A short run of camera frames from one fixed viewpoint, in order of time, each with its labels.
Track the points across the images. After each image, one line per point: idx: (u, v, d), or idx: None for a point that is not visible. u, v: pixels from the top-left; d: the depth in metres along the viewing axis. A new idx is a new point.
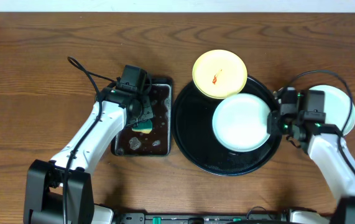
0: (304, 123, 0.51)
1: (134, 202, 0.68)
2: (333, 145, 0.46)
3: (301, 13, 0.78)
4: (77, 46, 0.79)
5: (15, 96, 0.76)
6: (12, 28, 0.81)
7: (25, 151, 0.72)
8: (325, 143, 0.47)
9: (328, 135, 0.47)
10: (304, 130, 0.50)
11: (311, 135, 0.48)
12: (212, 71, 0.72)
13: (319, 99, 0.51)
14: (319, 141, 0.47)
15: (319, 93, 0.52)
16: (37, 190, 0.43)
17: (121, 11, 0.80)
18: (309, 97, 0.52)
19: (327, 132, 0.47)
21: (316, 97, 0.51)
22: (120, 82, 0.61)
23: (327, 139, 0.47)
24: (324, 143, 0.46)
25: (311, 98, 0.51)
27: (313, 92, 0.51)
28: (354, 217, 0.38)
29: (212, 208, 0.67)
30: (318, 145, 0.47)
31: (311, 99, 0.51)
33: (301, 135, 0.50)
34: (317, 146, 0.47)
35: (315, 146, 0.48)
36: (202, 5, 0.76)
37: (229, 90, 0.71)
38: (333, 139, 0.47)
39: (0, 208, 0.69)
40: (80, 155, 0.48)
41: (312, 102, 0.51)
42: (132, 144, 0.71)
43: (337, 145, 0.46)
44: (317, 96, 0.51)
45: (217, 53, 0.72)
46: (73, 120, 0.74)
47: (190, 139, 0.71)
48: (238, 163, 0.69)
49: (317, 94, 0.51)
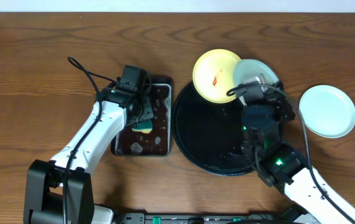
0: (266, 165, 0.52)
1: (134, 202, 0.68)
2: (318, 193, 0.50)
3: (301, 13, 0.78)
4: (77, 46, 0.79)
5: (14, 96, 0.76)
6: (12, 28, 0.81)
7: (25, 151, 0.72)
8: (309, 194, 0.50)
9: (304, 178, 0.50)
10: (270, 173, 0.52)
11: (283, 182, 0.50)
12: (213, 72, 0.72)
13: (269, 134, 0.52)
14: (303, 194, 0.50)
15: (270, 127, 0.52)
16: (37, 190, 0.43)
17: (121, 10, 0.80)
18: (263, 133, 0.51)
19: (298, 173, 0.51)
21: (267, 134, 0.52)
22: (120, 82, 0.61)
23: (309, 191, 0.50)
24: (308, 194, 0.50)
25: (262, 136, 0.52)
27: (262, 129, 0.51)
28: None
29: (212, 208, 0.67)
30: (302, 197, 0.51)
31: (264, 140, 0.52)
33: (268, 180, 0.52)
34: (301, 196, 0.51)
35: (299, 196, 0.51)
36: (202, 4, 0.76)
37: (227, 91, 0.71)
38: (313, 184, 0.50)
39: (0, 208, 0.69)
40: (80, 155, 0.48)
41: (266, 142, 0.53)
42: (133, 149, 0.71)
43: (321, 193, 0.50)
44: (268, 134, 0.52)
45: (217, 53, 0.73)
46: (73, 120, 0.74)
47: (189, 138, 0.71)
48: (237, 163, 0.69)
49: (268, 131, 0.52)
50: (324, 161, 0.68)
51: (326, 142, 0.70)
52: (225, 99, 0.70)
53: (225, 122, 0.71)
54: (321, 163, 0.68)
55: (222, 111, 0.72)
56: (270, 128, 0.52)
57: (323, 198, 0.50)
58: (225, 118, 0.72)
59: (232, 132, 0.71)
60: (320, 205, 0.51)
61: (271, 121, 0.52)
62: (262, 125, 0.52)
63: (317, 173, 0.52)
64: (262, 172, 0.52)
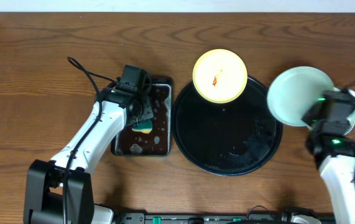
0: (323, 136, 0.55)
1: (134, 202, 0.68)
2: (349, 177, 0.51)
3: (301, 13, 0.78)
4: (77, 46, 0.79)
5: (14, 96, 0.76)
6: (12, 28, 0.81)
7: (25, 151, 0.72)
8: (342, 172, 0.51)
9: (345, 160, 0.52)
10: (321, 143, 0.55)
11: (326, 154, 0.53)
12: (213, 73, 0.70)
13: (340, 109, 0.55)
14: (335, 168, 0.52)
15: (343, 104, 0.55)
16: (37, 190, 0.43)
17: (121, 11, 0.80)
18: (333, 107, 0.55)
19: (345, 157, 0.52)
21: (339, 106, 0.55)
22: (120, 82, 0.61)
23: (342, 168, 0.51)
24: (341, 172, 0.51)
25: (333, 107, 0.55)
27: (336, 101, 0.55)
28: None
29: (212, 208, 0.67)
30: (332, 172, 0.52)
31: (331, 109, 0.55)
33: (317, 149, 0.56)
34: (332, 170, 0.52)
35: (330, 170, 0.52)
36: (202, 4, 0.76)
37: (227, 93, 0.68)
38: (350, 168, 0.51)
39: (0, 208, 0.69)
40: (80, 155, 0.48)
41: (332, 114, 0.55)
42: (133, 150, 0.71)
43: (353, 177, 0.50)
44: (339, 108, 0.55)
45: (218, 53, 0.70)
46: (73, 120, 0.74)
47: (189, 137, 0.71)
48: (237, 163, 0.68)
49: (340, 106, 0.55)
50: None
51: None
52: (225, 100, 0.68)
53: (225, 122, 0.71)
54: None
55: (222, 111, 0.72)
56: (343, 104, 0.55)
57: (352, 183, 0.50)
58: (225, 118, 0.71)
59: (232, 132, 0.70)
60: (345, 188, 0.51)
61: (348, 102, 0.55)
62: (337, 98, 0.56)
63: None
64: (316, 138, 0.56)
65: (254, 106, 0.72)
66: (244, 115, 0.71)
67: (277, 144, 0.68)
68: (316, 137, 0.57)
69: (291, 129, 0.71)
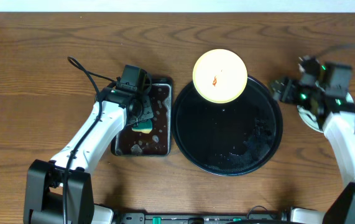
0: (326, 101, 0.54)
1: (134, 202, 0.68)
2: (351, 129, 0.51)
3: (301, 13, 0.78)
4: (77, 46, 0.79)
5: (15, 96, 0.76)
6: (12, 28, 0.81)
7: (26, 151, 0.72)
8: (345, 126, 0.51)
9: (349, 120, 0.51)
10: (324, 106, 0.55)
11: (329, 112, 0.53)
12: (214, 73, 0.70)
13: (344, 74, 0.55)
14: (341, 125, 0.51)
15: (346, 70, 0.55)
16: (37, 191, 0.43)
17: (121, 10, 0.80)
18: (332, 74, 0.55)
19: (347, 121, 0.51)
21: (339, 73, 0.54)
22: (120, 82, 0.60)
23: (347, 122, 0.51)
24: (344, 126, 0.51)
25: (336, 72, 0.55)
27: (339, 66, 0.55)
28: None
29: (212, 208, 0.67)
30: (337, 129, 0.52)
31: (333, 76, 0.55)
33: (319, 111, 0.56)
34: (336, 126, 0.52)
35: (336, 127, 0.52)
36: (203, 4, 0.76)
37: (227, 94, 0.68)
38: (352, 122, 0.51)
39: (0, 208, 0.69)
40: (80, 155, 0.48)
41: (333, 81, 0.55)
42: (133, 150, 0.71)
43: None
44: (340, 74, 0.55)
45: (219, 53, 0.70)
46: (73, 120, 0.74)
47: (189, 137, 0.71)
48: (237, 163, 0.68)
49: (341, 74, 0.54)
50: (323, 161, 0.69)
51: (326, 142, 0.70)
52: (229, 99, 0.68)
53: (225, 122, 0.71)
54: (321, 163, 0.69)
55: (222, 112, 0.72)
56: (344, 71, 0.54)
57: None
58: (225, 118, 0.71)
59: (232, 132, 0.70)
60: (348, 139, 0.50)
61: (349, 69, 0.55)
62: (338, 65, 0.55)
63: None
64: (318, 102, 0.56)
65: (254, 106, 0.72)
66: (244, 115, 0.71)
67: (277, 144, 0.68)
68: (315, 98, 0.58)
69: (291, 129, 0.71)
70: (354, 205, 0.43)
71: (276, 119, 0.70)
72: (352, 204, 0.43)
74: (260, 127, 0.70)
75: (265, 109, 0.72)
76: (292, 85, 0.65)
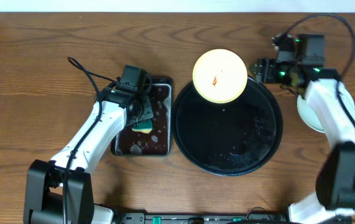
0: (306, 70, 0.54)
1: (134, 202, 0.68)
2: (331, 94, 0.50)
3: (301, 13, 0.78)
4: (77, 47, 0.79)
5: (15, 96, 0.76)
6: (12, 28, 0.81)
7: (26, 151, 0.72)
8: (325, 91, 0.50)
9: (328, 86, 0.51)
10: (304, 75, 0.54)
11: (309, 80, 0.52)
12: (213, 73, 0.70)
13: (318, 43, 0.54)
14: (321, 90, 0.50)
15: (319, 38, 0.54)
16: (37, 191, 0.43)
17: (121, 10, 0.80)
18: (307, 45, 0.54)
19: (324, 85, 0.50)
21: (313, 42, 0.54)
22: (120, 82, 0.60)
23: (326, 87, 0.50)
24: (324, 92, 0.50)
25: (310, 42, 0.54)
27: (312, 37, 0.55)
28: (347, 158, 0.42)
29: (212, 208, 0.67)
30: (318, 95, 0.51)
31: (308, 46, 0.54)
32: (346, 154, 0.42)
33: (300, 81, 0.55)
34: (317, 94, 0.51)
35: (317, 95, 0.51)
36: (203, 4, 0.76)
37: (226, 94, 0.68)
38: (332, 86, 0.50)
39: (1, 208, 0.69)
40: (80, 155, 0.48)
41: (308, 51, 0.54)
42: (133, 150, 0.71)
43: (335, 93, 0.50)
44: (314, 43, 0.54)
45: (219, 52, 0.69)
46: (73, 120, 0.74)
47: (189, 136, 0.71)
48: (237, 163, 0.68)
49: (314, 43, 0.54)
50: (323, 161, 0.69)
51: (326, 142, 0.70)
52: (232, 97, 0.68)
53: (225, 122, 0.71)
54: (321, 163, 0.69)
55: (222, 112, 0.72)
56: (316, 40, 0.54)
57: (336, 98, 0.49)
58: (225, 118, 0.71)
59: (232, 132, 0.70)
60: (329, 103, 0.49)
61: (322, 38, 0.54)
62: (311, 35, 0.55)
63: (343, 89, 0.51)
64: (298, 73, 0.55)
65: (254, 106, 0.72)
66: (244, 114, 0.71)
67: (277, 144, 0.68)
68: (293, 69, 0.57)
69: (292, 129, 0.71)
70: (342, 163, 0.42)
71: (276, 119, 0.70)
72: (340, 162, 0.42)
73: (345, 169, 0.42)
74: (260, 126, 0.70)
75: (265, 108, 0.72)
76: (270, 65, 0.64)
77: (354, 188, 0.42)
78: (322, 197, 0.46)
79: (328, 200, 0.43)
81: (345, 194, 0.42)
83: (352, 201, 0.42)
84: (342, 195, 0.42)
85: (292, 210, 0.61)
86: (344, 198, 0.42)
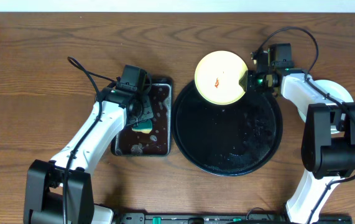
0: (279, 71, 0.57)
1: (134, 202, 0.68)
2: (300, 80, 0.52)
3: (301, 13, 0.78)
4: (77, 47, 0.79)
5: (14, 96, 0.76)
6: (12, 28, 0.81)
7: (26, 151, 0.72)
8: (294, 78, 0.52)
9: (297, 75, 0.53)
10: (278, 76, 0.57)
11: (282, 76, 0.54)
12: (214, 74, 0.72)
13: (286, 50, 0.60)
14: (290, 79, 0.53)
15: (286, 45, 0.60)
16: (37, 191, 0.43)
17: (121, 10, 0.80)
18: (278, 50, 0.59)
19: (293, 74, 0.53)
21: (282, 48, 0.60)
22: (120, 82, 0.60)
23: (296, 76, 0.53)
24: (294, 79, 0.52)
25: (279, 48, 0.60)
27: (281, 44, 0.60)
28: (321, 118, 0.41)
29: (212, 208, 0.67)
30: (290, 84, 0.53)
31: (278, 51, 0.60)
32: (320, 114, 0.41)
33: (274, 81, 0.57)
34: (288, 84, 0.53)
35: (288, 85, 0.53)
36: (202, 4, 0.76)
37: (227, 96, 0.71)
38: (301, 76, 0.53)
39: (1, 208, 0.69)
40: (80, 155, 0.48)
41: (278, 56, 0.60)
42: (133, 150, 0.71)
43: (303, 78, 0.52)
44: (283, 49, 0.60)
45: (218, 53, 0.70)
46: (73, 120, 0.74)
47: (189, 137, 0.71)
48: (237, 163, 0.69)
49: (283, 49, 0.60)
50: None
51: None
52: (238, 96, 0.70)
53: (225, 121, 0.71)
54: None
55: (222, 112, 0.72)
56: (286, 46, 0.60)
57: (305, 82, 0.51)
58: (225, 117, 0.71)
59: (232, 132, 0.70)
60: (299, 86, 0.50)
61: (289, 45, 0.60)
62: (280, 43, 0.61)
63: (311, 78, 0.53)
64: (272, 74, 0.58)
65: (253, 106, 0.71)
66: (244, 114, 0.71)
67: (277, 144, 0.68)
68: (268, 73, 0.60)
69: (292, 129, 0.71)
70: (318, 124, 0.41)
71: (276, 119, 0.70)
72: (316, 124, 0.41)
73: (321, 130, 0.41)
74: (260, 126, 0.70)
75: (265, 108, 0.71)
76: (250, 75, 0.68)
77: (334, 150, 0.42)
78: (306, 164, 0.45)
79: (311, 166, 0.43)
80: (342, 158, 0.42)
81: (326, 157, 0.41)
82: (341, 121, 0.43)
83: (335, 162, 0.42)
84: (324, 157, 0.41)
85: (290, 206, 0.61)
86: (326, 160, 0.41)
